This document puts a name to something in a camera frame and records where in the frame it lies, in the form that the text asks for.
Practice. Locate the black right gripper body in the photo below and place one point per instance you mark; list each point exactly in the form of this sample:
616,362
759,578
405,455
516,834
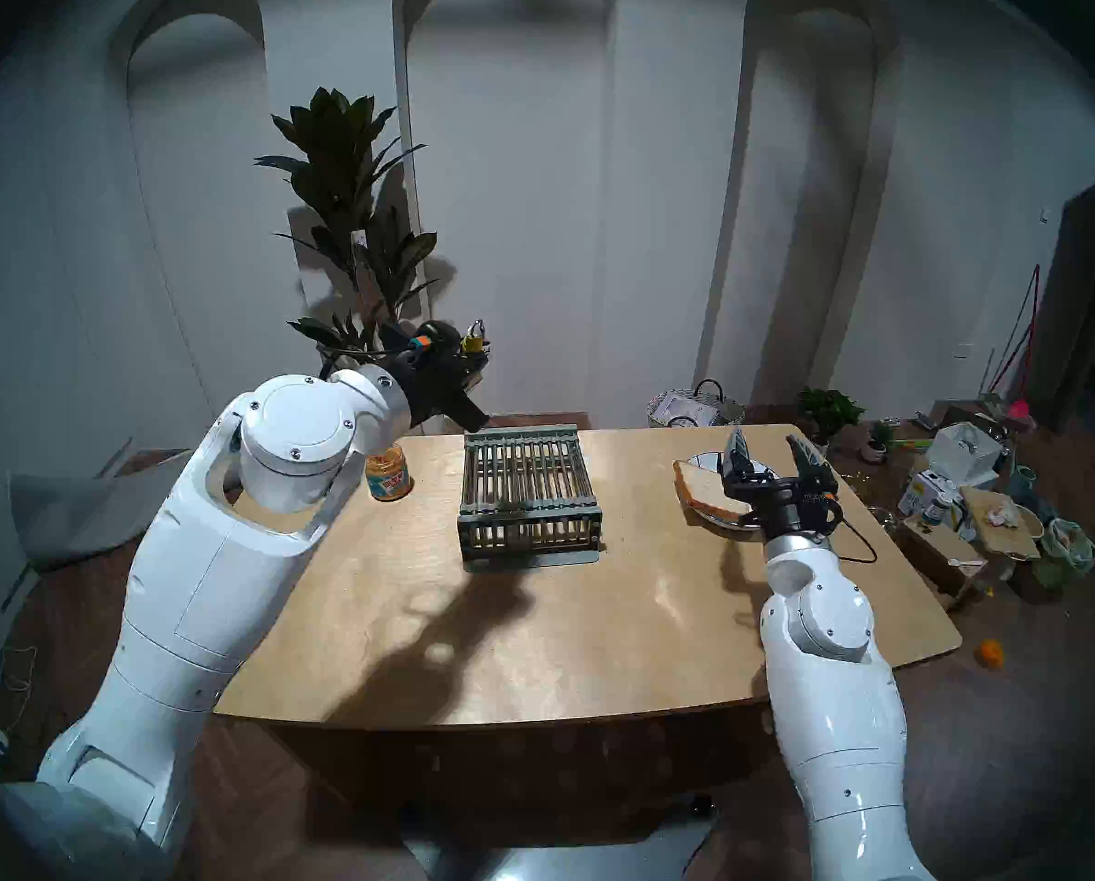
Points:
786,512

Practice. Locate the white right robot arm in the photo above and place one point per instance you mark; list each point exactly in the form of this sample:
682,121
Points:
837,705

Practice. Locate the tall potted leafy plant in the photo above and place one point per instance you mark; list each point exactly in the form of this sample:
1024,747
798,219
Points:
346,154

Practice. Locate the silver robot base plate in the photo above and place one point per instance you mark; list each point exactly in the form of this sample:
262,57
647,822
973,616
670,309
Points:
593,856

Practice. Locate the orange fuzzy ball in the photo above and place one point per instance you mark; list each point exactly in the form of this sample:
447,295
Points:
990,652

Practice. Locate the wooden cutting board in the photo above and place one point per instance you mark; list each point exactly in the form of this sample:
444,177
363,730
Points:
997,521

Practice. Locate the white printed carton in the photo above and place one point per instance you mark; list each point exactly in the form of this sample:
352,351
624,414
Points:
919,496

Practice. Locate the white bread slice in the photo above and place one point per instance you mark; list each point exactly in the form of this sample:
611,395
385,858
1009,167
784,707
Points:
699,489

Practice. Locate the white square box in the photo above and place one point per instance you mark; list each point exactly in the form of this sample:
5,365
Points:
960,452

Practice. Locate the blue striped white bowl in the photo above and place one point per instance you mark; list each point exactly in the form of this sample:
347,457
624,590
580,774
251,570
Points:
768,473

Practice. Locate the small bushy potted plant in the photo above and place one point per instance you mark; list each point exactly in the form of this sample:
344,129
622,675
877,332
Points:
827,407

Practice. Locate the tiny potted plant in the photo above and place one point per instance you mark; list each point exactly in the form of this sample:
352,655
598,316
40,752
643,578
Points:
876,440

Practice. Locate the pale green mug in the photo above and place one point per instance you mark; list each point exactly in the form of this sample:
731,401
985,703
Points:
1027,480

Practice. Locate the dark wooden door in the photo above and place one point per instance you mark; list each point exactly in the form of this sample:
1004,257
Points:
1075,292

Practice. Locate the open peanut butter jar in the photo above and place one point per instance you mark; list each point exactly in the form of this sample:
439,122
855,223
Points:
390,475

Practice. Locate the grey slatted dish rack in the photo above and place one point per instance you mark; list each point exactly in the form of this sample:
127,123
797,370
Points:
529,494

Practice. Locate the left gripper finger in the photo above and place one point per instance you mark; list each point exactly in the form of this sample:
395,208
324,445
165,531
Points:
483,362
469,363

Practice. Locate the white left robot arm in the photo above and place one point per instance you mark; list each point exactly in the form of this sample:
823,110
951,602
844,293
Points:
226,595

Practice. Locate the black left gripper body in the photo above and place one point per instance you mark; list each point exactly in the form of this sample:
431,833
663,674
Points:
437,384

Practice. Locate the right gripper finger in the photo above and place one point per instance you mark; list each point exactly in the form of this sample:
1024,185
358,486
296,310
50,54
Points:
806,457
738,457

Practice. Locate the clear glass bowl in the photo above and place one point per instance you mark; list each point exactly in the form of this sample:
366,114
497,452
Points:
858,485

